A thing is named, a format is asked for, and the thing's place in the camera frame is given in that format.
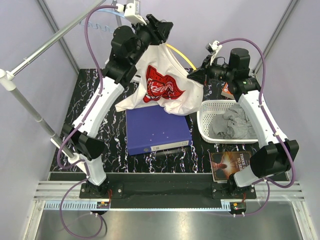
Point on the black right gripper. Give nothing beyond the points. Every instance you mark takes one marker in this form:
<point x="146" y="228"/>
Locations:
<point x="203" y="75"/>

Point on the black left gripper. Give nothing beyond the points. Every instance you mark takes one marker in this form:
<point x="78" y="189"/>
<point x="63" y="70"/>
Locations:
<point x="159" y="30"/>

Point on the yellow plastic hanger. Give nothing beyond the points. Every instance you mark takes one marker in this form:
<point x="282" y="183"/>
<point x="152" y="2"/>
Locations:
<point x="182" y="55"/>

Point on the white t shirt red print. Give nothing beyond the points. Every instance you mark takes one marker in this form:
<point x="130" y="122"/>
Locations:
<point x="163" y="81"/>

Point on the grey t shirt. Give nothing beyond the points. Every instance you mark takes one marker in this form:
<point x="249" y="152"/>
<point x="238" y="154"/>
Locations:
<point x="234" y="124"/>

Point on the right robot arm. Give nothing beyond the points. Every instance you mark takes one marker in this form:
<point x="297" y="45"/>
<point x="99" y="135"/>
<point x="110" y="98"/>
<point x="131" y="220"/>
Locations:
<point x="276" y="152"/>

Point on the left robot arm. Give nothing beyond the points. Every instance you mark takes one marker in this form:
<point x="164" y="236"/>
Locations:
<point x="127" y="47"/>

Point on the white plastic basket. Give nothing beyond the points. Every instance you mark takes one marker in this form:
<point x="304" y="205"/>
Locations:
<point x="208" y="110"/>

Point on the dark brown book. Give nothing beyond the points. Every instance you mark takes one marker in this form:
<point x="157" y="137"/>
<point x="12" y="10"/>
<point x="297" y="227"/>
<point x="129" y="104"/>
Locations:
<point x="223" y="164"/>

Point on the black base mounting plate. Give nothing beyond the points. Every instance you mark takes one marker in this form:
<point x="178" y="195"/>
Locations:
<point x="162" y="191"/>

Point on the metal clothes rack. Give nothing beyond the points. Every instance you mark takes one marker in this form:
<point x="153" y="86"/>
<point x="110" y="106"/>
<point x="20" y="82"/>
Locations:
<point x="6" y="77"/>

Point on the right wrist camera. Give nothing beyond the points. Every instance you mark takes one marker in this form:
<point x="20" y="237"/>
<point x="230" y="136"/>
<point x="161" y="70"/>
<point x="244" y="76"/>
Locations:
<point x="213" y="49"/>

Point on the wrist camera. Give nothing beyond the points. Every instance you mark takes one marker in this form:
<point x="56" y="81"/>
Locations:
<point x="132" y="11"/>
<point x="213" y="49"/>

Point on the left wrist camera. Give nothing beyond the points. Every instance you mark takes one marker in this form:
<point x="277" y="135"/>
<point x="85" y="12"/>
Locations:
<point x="132" y="11"/>

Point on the blue ring binder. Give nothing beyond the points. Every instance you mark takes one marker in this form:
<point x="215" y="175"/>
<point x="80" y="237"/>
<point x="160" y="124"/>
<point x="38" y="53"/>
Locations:
<point x="150" y="129"/>

